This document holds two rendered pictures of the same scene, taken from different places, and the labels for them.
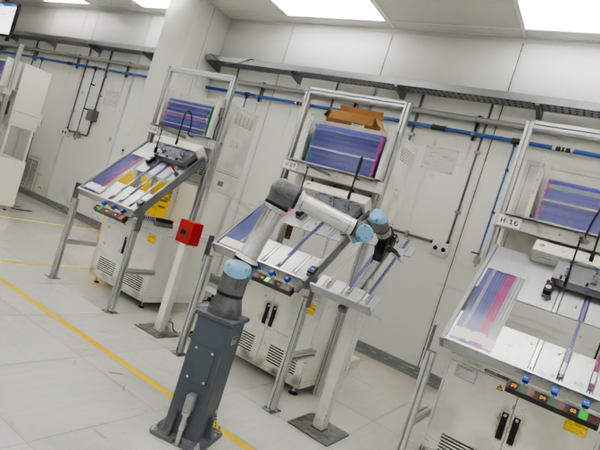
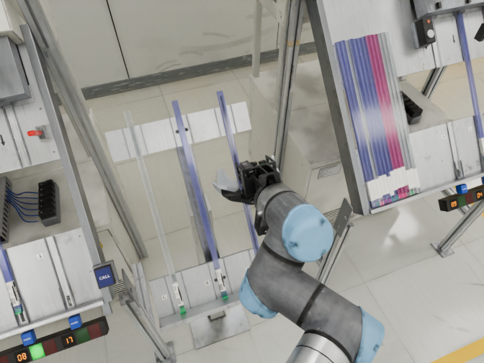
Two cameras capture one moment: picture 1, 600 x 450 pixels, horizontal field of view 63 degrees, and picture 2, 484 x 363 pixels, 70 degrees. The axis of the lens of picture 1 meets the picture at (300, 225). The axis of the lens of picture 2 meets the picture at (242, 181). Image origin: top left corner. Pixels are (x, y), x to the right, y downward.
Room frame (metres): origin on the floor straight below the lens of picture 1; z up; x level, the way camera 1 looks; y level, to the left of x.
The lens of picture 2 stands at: (2.14, -0.05, 1.60)
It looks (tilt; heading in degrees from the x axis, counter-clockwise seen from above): 50 degrees down; 308
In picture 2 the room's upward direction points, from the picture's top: straight up
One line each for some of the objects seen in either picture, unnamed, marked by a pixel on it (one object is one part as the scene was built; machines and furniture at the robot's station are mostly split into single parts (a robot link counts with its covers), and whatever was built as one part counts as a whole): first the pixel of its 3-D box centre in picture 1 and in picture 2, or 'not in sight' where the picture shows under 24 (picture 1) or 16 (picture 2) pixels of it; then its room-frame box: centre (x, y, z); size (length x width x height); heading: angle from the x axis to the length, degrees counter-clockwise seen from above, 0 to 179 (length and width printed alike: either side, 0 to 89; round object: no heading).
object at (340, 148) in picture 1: (346, 151); not in sight; (3.20, -0.14, 1.52); 0.51 x 0.13 x 0.27; 58
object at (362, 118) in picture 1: (364, 119); not in sight; (3.51, -0.21, 1.82); 0.68 x 0.30 x 0.20; 58
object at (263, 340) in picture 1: (292, 325); (38, 227); (3.34, -0.16, 0.31); 0.70 x 0.65 x 0.62; 58
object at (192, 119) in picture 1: (179, 187); not in sight; (4.13, 1.06, 0.95); 1.35 x 0.82 x 1.90; 148
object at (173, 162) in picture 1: (151, 217); not in sight; (3.95, 1.15, 0.66); 1.01 x 0.73 x 1.31; 148
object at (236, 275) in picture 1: (235, 277); not in sight; (2.12, 0.20, 0.72); 0.13 x 0.12 x 0.14; 1
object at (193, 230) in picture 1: (175, 276); not in sight; (3.32, 0.70, 0.39); 0.24 x 0.24 x 0.78; 58
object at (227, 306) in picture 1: (227, 303); not in sight; (2.11, 0.20, 0.60); 0.15 x 0.15 x 0.10
